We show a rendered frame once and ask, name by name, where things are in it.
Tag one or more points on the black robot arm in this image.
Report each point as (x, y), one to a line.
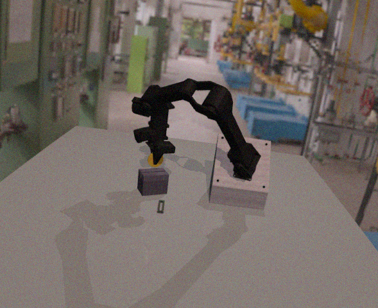
(156, 102)

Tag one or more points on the gold coin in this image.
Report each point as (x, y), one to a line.
(150, 161)

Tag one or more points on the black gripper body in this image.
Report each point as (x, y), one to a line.
(160, 146)

